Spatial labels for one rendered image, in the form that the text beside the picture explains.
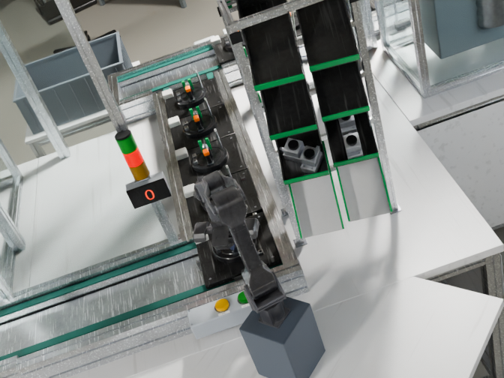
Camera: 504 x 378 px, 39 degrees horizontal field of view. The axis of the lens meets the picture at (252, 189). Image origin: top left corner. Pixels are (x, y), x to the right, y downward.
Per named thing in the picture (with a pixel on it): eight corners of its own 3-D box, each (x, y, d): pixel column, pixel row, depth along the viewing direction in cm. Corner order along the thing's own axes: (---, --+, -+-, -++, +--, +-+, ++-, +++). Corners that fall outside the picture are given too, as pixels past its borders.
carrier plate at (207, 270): (282, 263, 212) (280, 258, 211) (207, 289, 212) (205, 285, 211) (265, 215, 232) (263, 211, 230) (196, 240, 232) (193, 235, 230)
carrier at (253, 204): (263, 212, 233) (253, 184, 225) (195, 237, 233) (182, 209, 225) (249, 172, 252) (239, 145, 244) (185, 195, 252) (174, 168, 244)
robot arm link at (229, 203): (241, 189, 161) (232, 178, 167) (212, 202, 160) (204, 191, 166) (281, 292, 178) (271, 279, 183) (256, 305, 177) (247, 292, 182)
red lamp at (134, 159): (144, 163, 208) (138, 151, 205) (128, 169, 208) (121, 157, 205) (142, 154, 212) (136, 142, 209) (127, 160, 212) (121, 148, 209)
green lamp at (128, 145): (138, 151, 205) (132, 137, 202) (121, 156, 205) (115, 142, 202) (136, 142, 209) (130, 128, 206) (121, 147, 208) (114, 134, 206)
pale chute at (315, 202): (344, 229, 211) (344, 228, 207) (301, 238, 213) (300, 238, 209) (323, 139, 215) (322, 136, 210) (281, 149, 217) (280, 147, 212)
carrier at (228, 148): (249, 172, 252) (239, 144, 245) (185, 194, 252) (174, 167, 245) (236, 137, 272) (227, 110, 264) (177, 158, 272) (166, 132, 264)
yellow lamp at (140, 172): (150, 177, 211) (144, 164, 208) (134, 182, 211) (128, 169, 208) (148, 167, 215) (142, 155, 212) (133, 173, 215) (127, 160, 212)
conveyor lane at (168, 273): (289, 283, 218) (281, 260, 212) (32, 373, 218) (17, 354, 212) (268, 226, 241) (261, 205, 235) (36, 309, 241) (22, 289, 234)
